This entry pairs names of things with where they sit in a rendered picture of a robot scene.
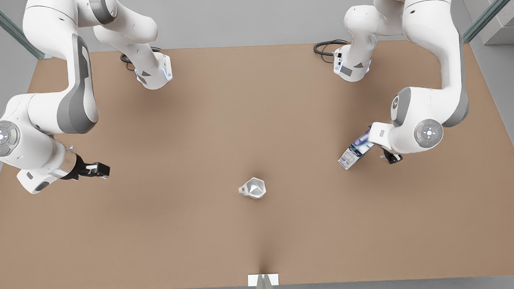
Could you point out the grey concrete block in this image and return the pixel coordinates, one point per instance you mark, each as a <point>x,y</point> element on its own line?
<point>507,20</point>

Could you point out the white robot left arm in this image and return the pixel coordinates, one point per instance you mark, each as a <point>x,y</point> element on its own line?
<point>433,48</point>

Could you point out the printed white blue carton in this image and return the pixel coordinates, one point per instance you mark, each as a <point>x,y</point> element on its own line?
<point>354,153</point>

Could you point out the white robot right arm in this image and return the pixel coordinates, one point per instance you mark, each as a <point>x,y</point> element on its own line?
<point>46,113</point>

